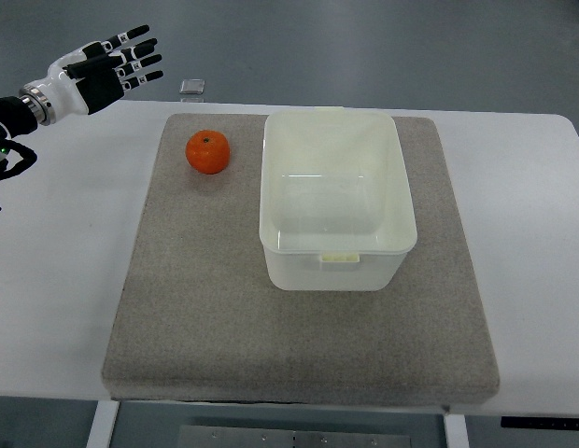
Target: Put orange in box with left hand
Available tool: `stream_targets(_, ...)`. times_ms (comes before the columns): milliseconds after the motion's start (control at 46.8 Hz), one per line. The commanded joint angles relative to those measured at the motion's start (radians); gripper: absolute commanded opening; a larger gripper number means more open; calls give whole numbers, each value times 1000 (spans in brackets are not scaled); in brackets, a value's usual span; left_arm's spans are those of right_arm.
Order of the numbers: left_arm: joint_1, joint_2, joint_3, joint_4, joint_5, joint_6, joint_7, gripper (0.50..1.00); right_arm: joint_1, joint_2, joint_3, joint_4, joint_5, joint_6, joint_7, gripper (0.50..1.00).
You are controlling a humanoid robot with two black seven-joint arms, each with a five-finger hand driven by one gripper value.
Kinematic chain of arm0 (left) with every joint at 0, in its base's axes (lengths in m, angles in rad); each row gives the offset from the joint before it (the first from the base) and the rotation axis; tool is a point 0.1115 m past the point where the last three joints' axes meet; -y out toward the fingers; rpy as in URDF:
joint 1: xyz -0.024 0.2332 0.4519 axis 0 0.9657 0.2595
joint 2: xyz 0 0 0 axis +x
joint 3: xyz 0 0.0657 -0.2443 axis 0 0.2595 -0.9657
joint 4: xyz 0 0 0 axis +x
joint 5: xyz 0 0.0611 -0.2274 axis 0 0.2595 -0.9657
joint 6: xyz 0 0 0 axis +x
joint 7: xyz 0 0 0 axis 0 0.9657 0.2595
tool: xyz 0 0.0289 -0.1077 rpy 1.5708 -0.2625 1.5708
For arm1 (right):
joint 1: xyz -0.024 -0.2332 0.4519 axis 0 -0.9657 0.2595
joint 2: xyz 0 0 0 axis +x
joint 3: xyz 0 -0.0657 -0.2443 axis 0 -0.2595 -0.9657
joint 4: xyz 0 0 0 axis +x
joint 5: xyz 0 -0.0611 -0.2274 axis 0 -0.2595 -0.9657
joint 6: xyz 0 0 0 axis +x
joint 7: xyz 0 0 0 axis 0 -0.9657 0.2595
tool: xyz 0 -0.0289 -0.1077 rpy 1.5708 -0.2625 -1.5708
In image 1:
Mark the grey felt mat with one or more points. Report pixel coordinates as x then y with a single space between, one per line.
200 320

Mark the white left table leg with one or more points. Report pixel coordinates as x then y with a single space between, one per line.
103 424

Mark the black table control panel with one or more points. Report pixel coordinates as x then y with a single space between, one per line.
550 423

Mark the white table leg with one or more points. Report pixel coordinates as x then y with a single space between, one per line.
103 424
456 432

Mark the white plastic box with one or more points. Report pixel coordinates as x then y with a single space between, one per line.
336 210

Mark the white right table leg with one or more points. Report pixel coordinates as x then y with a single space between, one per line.
456 432

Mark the orange fruit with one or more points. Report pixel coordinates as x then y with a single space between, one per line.
208 152

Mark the small metal floor plate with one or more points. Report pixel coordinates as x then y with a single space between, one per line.
192 86

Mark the grey metal base plate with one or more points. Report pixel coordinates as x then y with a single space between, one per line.
204 436

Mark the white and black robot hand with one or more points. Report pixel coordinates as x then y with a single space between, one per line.
93 77

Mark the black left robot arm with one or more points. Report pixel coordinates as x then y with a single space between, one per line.
16 119

